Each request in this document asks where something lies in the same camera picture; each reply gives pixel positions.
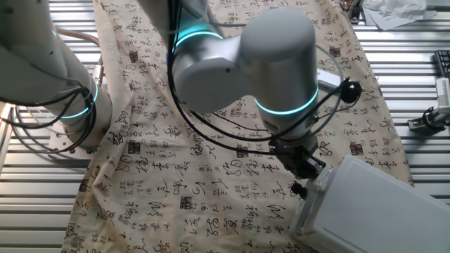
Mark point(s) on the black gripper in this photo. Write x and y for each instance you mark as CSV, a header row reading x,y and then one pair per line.
x,y
293,151

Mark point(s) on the white plastic drawer cabinet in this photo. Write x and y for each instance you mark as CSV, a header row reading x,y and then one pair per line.
x,y
372,211

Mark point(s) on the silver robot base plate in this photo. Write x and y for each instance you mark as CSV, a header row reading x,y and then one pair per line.
x,y
61,147

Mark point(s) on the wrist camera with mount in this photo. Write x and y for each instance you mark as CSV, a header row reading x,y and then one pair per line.
x,y
351,92

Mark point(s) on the black keyboard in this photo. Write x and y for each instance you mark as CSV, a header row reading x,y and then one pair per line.
x,y
443,63

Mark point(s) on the white ribbed device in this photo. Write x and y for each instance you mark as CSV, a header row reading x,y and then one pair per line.
x,y
443,92

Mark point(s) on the crumpled white paper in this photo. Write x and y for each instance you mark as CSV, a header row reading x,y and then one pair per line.
x,y
404,8

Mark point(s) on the grey metal mount bracket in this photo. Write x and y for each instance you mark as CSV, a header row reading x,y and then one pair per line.
x,y
355,12

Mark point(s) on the black drawer knob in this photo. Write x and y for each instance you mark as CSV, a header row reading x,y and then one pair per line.
x,y
299,189

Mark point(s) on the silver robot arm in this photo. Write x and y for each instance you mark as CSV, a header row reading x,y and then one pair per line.
x,y
277,42

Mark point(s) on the flat white paper sheet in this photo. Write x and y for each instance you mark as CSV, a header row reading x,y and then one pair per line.
x,y
393,24

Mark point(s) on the beige calligraphy print cloth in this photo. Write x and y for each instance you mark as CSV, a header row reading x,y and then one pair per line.
x,y
158,193

